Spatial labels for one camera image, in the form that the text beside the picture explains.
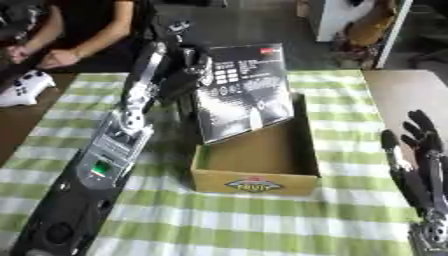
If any tan cardboard box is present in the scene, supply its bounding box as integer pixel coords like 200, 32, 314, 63
187, 92, 324, 197

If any brown soft toy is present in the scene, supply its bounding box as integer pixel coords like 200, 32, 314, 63
332, 0, 401, 61

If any person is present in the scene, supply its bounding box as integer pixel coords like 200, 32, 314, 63
0, 0, 161, 73

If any white game controller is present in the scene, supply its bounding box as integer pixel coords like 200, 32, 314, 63
0, 69, 58, 108

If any person's left hand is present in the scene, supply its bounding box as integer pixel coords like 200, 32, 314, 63
36, 48, 84, 70

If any white cabinet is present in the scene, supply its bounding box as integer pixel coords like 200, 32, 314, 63
313, 0, 417, 70

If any black printed product box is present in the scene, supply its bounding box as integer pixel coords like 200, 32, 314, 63
192, 42, 298, 145

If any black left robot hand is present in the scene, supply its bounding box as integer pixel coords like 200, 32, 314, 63
155, 49, 216, 108

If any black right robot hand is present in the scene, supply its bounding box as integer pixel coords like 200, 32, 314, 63
379, 109, 448, 218

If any person's right hand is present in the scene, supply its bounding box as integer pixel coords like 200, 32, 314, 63
3, 44, 32, 65

